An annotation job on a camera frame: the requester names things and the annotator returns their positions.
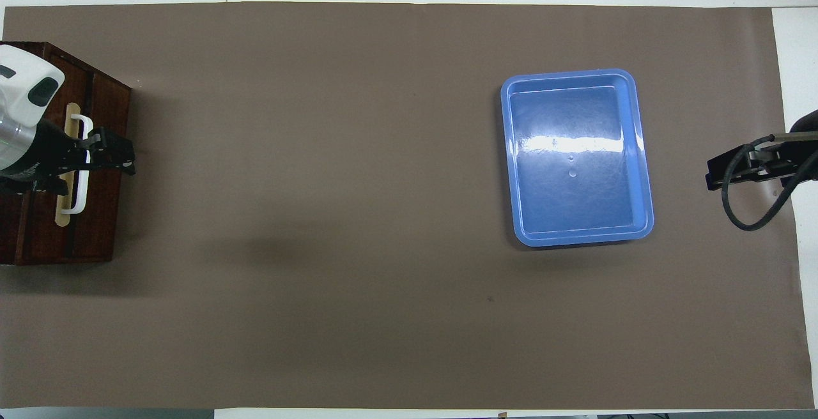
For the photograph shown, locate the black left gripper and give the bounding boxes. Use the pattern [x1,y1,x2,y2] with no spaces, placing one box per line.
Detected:
[0,119,137,195]

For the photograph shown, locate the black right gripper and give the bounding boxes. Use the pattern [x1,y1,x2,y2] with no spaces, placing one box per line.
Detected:
[706,130,818,192]

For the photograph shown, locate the white drawer handle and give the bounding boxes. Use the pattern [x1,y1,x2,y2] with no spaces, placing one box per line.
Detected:
[61,114,95,215]

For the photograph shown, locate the wooden drawer with dark front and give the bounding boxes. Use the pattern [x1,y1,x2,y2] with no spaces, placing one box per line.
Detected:
[19,44,133,265]

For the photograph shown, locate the dark wooden drawer cabinet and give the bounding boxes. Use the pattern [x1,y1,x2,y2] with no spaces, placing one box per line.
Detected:
[0,41,133,266]

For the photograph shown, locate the blue plastic tray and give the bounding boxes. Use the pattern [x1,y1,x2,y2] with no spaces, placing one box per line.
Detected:
[500,68,655,248]

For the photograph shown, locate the brown paper table mat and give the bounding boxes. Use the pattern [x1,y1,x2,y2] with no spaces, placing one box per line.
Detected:
[0,1,799,410]

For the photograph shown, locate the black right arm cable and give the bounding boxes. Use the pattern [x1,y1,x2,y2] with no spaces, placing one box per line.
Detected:
[721,137,818,232]

